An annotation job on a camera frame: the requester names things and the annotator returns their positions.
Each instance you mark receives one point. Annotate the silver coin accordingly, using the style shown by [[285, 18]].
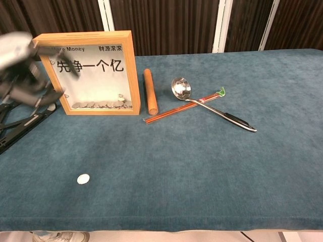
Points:
[[83, 179]]

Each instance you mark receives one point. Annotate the red chopsticks in clear sleeve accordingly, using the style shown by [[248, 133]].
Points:
[[171, 111]]

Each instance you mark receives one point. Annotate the wooden rolling pin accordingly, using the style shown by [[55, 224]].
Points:
[[150, 90]]

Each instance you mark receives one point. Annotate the black folding laptop stand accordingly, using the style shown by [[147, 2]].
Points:
[[32, 119]]

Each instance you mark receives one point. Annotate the blue table cloth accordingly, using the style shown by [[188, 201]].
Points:
[[176, 164]]

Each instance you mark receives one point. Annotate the white partition post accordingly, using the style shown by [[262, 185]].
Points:
[[107, 15], [270, 25], [222, 25]]

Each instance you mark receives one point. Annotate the wooden framed money box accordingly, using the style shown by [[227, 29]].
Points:
[[101, 83]]

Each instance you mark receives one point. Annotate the beige sneaker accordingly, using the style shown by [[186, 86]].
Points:
[[63, 237]]

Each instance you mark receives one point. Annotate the heap of silver coins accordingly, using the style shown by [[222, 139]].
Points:
[[101, 104]]

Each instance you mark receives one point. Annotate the steel ladle with black grip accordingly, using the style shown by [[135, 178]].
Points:
[[181, 88]]

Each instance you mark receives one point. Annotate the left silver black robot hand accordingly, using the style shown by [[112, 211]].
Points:
[[15, 58]]

